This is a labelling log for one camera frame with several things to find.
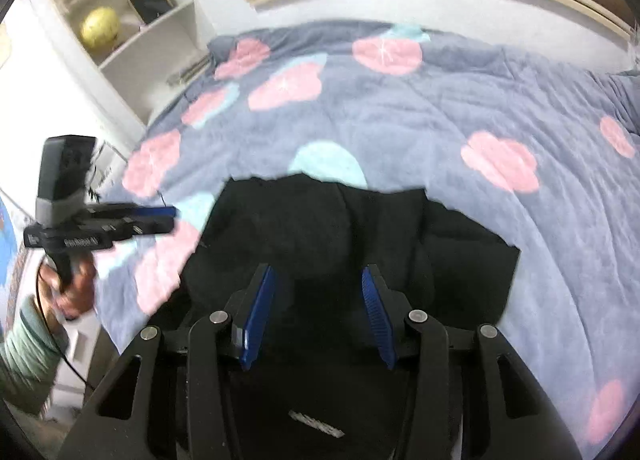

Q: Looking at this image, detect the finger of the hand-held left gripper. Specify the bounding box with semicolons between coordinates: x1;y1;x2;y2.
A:
120;205;178;238

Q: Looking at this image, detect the yellow ball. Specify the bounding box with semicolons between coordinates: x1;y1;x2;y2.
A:
80;6;121;48

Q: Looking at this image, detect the black hooded jacket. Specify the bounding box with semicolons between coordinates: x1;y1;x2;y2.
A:
177;172;521;460

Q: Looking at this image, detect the white bookshelf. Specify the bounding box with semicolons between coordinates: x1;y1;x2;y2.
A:
30;0;261;127

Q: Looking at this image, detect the bundle of grey sticks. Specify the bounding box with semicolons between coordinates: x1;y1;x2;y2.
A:
166;54;212;87

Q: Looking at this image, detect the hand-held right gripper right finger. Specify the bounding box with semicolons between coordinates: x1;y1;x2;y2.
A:
361;264;583;460

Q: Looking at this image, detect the black cable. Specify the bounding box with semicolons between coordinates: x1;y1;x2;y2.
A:
34;260;97;392

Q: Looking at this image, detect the person's left hand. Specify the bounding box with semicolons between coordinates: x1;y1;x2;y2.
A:
39;257;97;324

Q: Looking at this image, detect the person's left forearm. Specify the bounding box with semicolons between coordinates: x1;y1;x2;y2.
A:
0;294;69;416

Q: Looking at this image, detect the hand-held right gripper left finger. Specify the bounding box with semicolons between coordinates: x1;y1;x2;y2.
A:
57;262;278;460

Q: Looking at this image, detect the grey floral blanket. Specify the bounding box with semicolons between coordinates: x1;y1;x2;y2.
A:
95;20;640;460

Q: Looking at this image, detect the small framed chalkboard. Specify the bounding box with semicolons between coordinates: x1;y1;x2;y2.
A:
127;0;176;26

